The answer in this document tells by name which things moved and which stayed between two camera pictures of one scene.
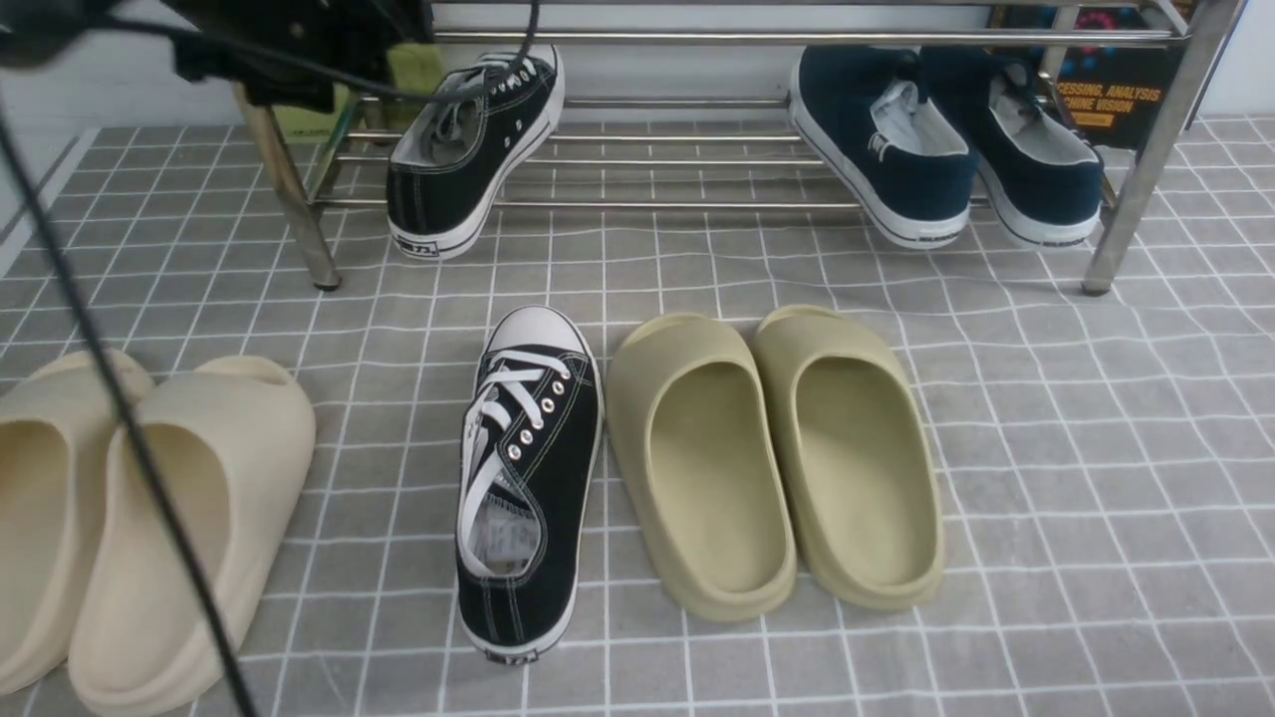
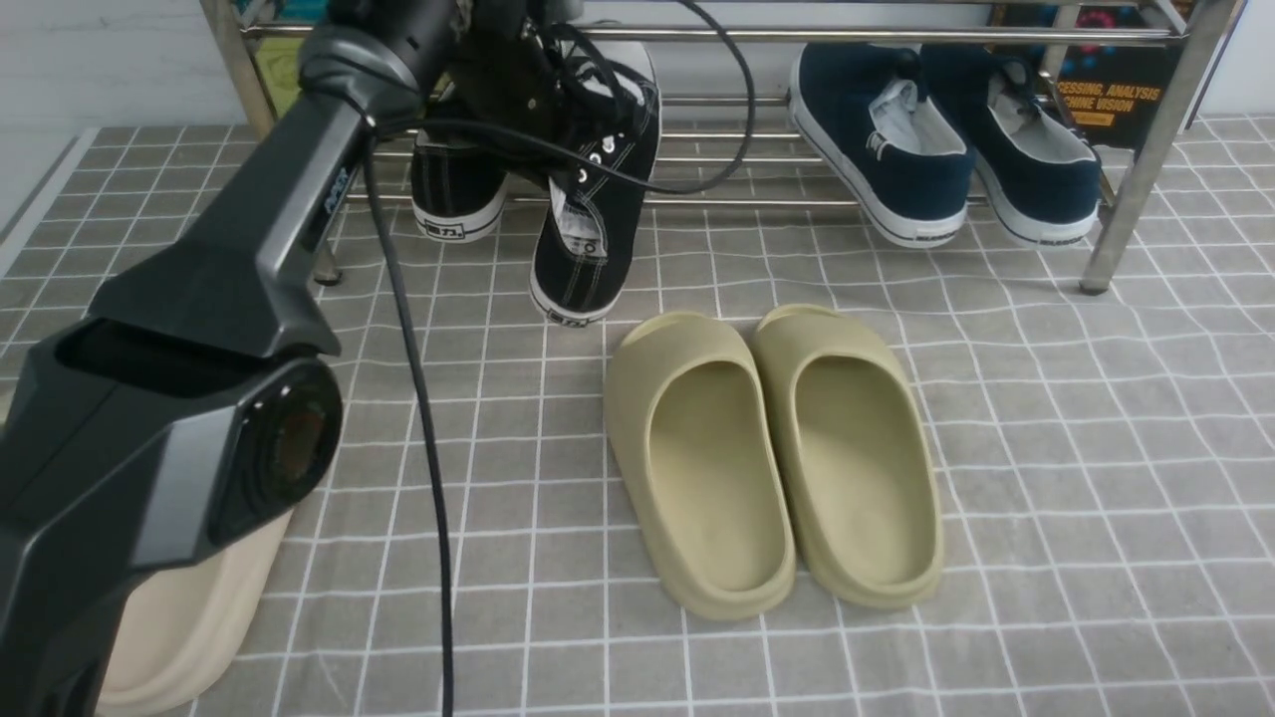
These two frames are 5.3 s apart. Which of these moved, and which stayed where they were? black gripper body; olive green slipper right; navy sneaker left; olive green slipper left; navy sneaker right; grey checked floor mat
Moved: black gripper body
Stayed: navy sneaker left; grey checked floor mat; olive green slipper right; olive green slipper left; navy sneaker right
